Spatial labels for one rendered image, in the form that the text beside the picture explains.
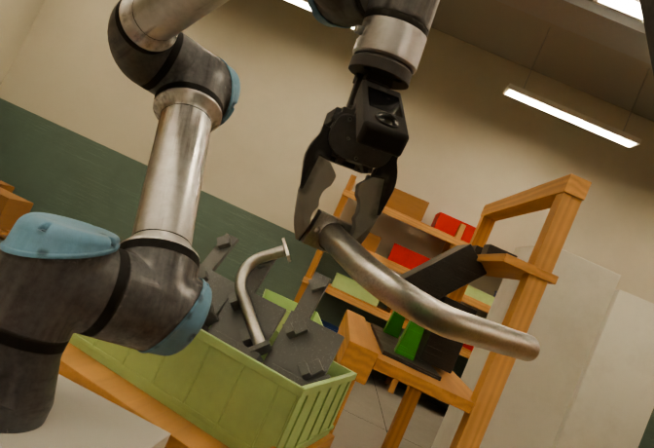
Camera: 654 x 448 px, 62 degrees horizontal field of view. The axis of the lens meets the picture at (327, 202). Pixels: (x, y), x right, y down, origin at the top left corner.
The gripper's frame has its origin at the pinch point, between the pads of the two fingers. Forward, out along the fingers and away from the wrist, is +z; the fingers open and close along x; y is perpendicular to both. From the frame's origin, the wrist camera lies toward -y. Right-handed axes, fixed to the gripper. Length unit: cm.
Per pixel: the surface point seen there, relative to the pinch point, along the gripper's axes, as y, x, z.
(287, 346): 75, -15, 32
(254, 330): 76, -6, 30
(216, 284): 93, 6, 26
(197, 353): 57, 6, 34
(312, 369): 69, -21, 34
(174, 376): 58, 9, 40
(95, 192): 732, 173, 74
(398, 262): 586, -215, 27
